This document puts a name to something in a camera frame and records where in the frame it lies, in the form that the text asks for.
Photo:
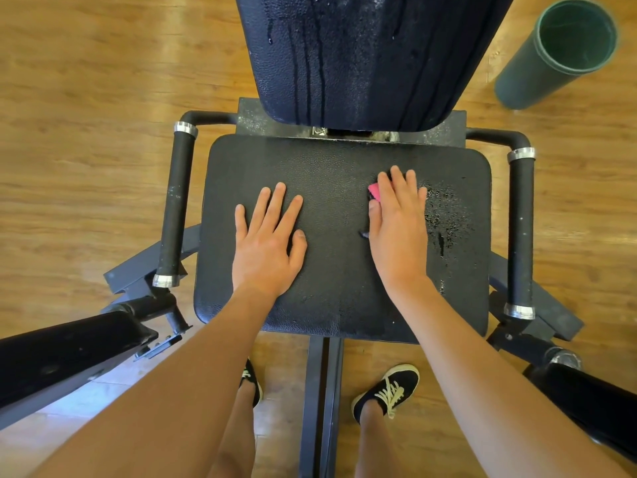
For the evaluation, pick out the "person's right hand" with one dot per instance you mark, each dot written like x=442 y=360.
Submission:
x=398 y=234

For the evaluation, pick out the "person's left hand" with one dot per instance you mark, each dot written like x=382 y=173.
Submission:
x=267 y=249

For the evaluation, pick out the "pink cleaning cloth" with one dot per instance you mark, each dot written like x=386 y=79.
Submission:
x=373 y=191

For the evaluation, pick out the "person's left forearm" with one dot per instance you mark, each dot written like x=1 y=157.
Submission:
x=159 y=403

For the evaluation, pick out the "person's right forearm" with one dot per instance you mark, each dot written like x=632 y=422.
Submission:
x=498 y=393

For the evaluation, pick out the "person's left black shoe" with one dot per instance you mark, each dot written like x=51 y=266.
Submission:
x=252 y=378

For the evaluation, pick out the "person's black shoe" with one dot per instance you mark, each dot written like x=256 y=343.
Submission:
x=252 y=378
x=386 y=391

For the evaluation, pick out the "person's right black shoe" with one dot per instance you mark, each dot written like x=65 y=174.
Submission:
x=386 y=391

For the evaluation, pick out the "person's left leg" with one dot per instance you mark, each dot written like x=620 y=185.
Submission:
x=239 y=438

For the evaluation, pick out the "person's leg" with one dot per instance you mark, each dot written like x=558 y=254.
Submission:
x=376 y=448
x=239 y=438

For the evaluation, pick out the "person's right leg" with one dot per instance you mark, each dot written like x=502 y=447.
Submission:
x=376 y=448

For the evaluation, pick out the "dark green plastic bucket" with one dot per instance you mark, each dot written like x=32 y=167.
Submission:
x=547 y=64

